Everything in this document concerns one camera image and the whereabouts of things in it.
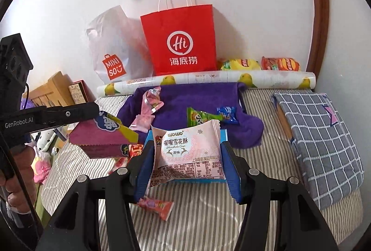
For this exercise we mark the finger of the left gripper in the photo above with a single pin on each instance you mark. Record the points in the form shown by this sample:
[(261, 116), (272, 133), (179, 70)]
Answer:
[(56, 116)]

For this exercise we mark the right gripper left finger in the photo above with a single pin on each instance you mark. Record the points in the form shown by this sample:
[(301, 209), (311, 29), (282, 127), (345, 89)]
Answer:
[(75, 225)]

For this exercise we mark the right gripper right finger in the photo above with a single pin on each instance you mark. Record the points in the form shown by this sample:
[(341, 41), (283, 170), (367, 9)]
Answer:
[(300, 224)]

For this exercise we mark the pink yellow chips bag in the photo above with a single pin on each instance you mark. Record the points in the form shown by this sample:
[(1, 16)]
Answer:
[(103, 137)]

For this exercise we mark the pink nougat snack pack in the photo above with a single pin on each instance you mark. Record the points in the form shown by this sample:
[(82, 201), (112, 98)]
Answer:
[(192, 153)]

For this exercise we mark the pink peach candy packet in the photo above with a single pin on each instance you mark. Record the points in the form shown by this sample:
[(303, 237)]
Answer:
[(151, 103)]

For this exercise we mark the blue snack packet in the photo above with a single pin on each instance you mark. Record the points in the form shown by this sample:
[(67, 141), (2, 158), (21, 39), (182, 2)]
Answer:
[(228, 114)]

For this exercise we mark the green snack packet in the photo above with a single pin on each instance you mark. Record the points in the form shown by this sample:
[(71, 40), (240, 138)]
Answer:
[(195, 117)]

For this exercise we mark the person's left hand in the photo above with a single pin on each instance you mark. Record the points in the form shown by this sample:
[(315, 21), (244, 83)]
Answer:
[(16, 198)]

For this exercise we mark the wooden chair back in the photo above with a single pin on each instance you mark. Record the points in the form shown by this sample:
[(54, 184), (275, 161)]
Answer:
[(55, 92)]

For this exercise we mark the brown patterned box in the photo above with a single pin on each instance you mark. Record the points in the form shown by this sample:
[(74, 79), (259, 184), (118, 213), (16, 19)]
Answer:
[(80, 92)]

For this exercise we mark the blue wet wipes pack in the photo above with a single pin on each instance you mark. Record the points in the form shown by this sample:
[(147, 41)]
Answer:
[(224, 138)]

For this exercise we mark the small red candy packet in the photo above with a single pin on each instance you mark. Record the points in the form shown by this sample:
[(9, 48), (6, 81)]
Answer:
[(162, 208)]

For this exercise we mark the striped quilted table cover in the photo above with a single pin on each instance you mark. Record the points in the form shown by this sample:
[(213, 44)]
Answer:
[(204, 216)]

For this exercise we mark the grey checked folded cloth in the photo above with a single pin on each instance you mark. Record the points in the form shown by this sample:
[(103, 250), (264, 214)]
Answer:
[(327, 156)]

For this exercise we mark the white Miniso plastic bag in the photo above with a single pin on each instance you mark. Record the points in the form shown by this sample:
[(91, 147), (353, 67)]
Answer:
[(118, 47)]

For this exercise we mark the lemon print paper roll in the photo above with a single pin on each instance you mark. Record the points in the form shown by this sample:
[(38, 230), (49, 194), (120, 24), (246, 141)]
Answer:
[(262, 79)]

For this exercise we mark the purple fabric basket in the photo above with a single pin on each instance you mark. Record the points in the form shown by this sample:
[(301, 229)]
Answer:
[(208, 97)]

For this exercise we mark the orange chips bag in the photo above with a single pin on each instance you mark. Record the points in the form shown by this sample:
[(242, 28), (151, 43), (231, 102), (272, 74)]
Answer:
[(279, 64)]

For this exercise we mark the red Haidilao paper bag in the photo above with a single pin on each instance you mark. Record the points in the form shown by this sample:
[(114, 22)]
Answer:
[(181, 40)]

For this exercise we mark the brown wooden door frame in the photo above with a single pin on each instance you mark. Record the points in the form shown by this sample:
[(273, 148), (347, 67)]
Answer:
[(319, 36)]

